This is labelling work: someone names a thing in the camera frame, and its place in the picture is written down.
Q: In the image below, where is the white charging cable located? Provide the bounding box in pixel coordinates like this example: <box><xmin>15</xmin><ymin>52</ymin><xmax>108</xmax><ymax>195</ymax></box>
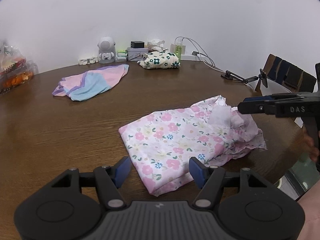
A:
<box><xmin>175</xmin><ymin>36</ymin><xmax>227</xmax><ymax>73</ymax></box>

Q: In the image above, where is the grey storage tin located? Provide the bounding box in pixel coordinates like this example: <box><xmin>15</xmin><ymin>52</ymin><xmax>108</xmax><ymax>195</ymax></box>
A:
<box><xmin>127</xmin><ymin>47</ymin><xmax>149</xmax><ymax>61</ymax></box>

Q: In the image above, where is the green liquid bottle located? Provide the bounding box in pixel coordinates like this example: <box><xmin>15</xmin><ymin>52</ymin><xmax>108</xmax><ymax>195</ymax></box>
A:
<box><xmin>175</xmin><ymin>44</ymin><xmax>182</xmax><ymax>60</ymax></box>

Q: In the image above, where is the white robot figurine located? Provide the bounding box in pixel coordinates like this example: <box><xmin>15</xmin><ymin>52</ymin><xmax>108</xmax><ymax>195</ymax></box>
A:
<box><xmin>98</xmin><ymin>36</ymin><xmax>116</xmax><ymax>63</ymax></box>

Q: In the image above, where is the cream green floral pouch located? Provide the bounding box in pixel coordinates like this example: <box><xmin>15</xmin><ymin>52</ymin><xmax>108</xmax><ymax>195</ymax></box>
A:
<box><xmin>137</xmin><ymin>50</ymin><xmax>181</xmax><ymax>69</ymax></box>

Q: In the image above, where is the plastic bag of snacks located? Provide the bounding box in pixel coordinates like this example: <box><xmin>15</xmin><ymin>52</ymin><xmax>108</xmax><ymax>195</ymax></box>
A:
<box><xmin>0</xmin><ymin>40</ymin><xmax>38</xmax><ymax>94</ymax></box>

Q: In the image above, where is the pink blue purple garment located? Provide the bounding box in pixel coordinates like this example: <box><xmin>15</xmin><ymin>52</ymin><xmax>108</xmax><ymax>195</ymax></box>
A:
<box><xmin>52</xmin><ymin>64</ymin><xmax>129</xmax><ymax>101</ymax></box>

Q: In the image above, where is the white power strip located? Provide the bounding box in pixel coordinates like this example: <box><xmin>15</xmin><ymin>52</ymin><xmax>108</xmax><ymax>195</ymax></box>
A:
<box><xmin>78</xmin><ymin>56</ymin><xmax>99</xmax><ymax>66</ymax></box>

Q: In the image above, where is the brown wooden chair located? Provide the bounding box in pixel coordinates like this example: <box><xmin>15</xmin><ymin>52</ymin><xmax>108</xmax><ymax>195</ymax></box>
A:
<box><xmin>255</xmin><ymin>54</ymin><xmax>317</xmax><ymax>95</ymax></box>

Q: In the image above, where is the person's right hand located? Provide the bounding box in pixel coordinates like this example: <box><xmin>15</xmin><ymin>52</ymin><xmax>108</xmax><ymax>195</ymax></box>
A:
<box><xmin>302</xmin><ymin>126</ymin><xmax>319</xmax><ymax>163</ymax></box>

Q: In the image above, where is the pink floral garment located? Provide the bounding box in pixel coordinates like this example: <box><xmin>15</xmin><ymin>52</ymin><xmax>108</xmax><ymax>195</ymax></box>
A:
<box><xmin>119</xmin><ymin>95</ymin><xmax>266</xmax><ymax>197</ymax></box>

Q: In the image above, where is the small black box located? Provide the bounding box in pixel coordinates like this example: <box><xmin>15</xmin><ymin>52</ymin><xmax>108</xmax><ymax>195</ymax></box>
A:
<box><xmin>130</xmin><ymin>41</ymin><xmax>145</xmax><ymax>49</ymax></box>

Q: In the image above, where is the green white small box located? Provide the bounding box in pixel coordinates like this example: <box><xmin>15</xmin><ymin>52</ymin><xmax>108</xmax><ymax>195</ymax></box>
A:
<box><xmin>116</xmin><ymin>50</ymin><xmax>128</xmax><ymax>62</ymax></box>

